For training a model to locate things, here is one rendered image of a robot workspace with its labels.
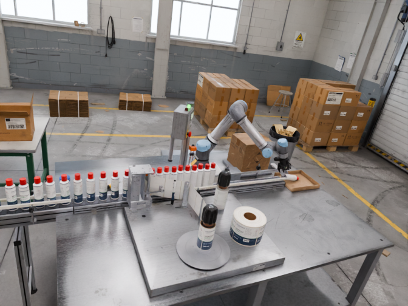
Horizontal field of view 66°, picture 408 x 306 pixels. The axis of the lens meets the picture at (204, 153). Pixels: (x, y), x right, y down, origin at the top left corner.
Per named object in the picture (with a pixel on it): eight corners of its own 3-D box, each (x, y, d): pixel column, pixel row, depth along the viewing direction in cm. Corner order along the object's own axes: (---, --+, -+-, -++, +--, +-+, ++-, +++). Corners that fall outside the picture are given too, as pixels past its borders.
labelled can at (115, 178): (111, 200, 205) (112, 173, 196) (110, 196, 209) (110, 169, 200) (119, 199, 207) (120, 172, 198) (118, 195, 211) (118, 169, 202)
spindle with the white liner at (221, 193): (215, 215, 206) (222, 176, 194) (209, 207, 214) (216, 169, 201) (226, 213, 210) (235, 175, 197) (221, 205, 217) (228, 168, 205)
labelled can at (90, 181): (87, 203, 198) (86, 175, 190) (86, 198, 203) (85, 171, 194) (95, 202, 201) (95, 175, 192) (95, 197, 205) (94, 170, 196)
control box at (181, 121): (170, 138, 209) (173, 110, 201) (177, 129, 224) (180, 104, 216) (185, 141, 208) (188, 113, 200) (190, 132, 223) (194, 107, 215)
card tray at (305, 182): (291, 192, 258) (292, 187, 256) (274, 176, 279) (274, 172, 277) (319, 188, 271) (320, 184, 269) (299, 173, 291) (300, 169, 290)
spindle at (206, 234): (199, 255, 170) (206, 212, 158) (193, 244, 177) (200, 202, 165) (214, 252, 174) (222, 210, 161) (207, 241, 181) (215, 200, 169)
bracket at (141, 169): (132, 175, 188) (132, 173, 187) (128, 166, 196) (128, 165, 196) (153, 173, 193) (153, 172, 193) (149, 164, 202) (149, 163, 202)
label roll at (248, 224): (248, 221, 205) (252, 203, 199) (268, 241, 190) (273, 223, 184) (223, 228, 195) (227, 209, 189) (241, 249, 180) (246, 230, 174)
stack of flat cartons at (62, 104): (48, 116, 534) (47, 99, 521) (51, 106, 579) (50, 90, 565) (89, 117, 558) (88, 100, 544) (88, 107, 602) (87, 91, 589)
